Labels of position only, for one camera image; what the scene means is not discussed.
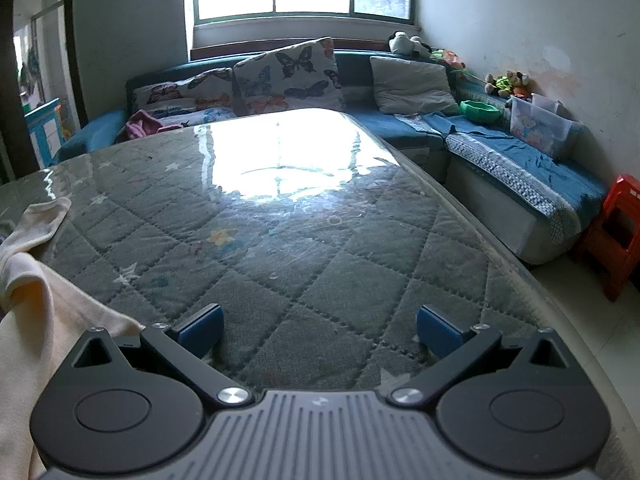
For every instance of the brown plush toy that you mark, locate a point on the brown plush toy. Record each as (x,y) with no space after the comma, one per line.
(521,82)

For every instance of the orange green plush toy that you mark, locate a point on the orange green plush toy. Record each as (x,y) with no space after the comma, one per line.
(450,57)

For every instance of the large butterfly print cushion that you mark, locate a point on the large butterfly print cushion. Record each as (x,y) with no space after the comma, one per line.
(290,75)

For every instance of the grey cushion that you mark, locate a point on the grey cushion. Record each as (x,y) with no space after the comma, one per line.
(410,82)

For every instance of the dark wooden door frame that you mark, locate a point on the dark wooden door frame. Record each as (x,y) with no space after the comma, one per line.
(75,60)

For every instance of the green bowl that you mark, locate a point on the green bowl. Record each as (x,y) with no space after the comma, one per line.
(480,111)

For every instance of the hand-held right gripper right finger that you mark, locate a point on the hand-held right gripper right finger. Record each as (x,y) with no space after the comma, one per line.
(439,331)

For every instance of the blue sofa cover cloth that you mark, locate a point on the blue sofa cover cloth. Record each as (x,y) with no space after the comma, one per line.
(525,160)

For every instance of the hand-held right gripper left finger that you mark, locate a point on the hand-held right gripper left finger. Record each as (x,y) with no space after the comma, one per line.
(202,329)

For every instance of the clear plastic storage box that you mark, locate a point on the clear plastic storage box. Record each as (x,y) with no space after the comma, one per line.
(540,127)

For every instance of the blue white box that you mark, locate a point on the blue white box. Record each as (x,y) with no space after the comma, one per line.
(45,130)

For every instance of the red plastic stool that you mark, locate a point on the red plastic stool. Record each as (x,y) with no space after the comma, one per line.
(620,200)

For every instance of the pink cloth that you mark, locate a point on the pink cloth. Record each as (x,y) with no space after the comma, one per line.
(142,125)

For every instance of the small butterfly print cushion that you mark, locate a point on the small butterfly print cushion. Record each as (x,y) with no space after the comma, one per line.
(185,90)

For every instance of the blue sofa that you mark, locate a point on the blue sofa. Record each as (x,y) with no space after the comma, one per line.
(360,67)

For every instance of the white plush toy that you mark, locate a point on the white plush toy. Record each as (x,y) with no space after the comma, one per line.
(400,41)

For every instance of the cream shirt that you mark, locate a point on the cream shirt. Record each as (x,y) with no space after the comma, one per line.
(30,320)

